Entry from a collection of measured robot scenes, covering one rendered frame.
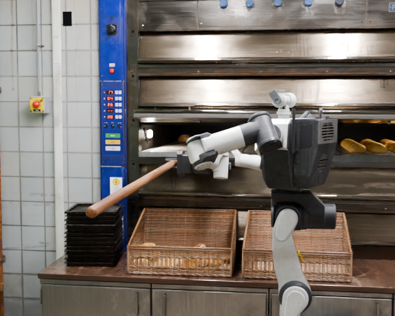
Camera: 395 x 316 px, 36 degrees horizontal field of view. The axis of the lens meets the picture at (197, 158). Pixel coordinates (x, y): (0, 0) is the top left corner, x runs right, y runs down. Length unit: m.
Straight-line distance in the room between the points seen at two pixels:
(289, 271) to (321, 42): 1.42
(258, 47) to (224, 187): 0.83
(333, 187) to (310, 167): 1.05
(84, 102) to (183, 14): 0.79
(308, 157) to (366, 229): 1.19
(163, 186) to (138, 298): 0.74
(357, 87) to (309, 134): 1.09
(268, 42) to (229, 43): 0.22
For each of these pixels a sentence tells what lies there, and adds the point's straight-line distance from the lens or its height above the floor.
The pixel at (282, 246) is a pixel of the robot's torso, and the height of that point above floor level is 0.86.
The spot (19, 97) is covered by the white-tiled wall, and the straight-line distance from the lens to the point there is 3.91.
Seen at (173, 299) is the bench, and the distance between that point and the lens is 3.24.
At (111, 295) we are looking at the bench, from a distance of 3.31.
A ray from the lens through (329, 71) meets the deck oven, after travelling 3.60.
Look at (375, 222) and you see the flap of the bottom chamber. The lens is 3.70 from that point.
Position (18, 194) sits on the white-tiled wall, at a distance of 3.96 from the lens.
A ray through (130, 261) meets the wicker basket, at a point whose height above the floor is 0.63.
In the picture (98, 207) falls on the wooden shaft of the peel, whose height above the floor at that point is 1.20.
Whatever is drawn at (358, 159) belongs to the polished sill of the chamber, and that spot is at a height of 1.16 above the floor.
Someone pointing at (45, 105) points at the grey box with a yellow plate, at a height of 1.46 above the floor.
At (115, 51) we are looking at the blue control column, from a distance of 3.69.
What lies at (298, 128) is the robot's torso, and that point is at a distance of 2.59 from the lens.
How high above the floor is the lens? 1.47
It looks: 5 degrees down
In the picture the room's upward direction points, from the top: straight up
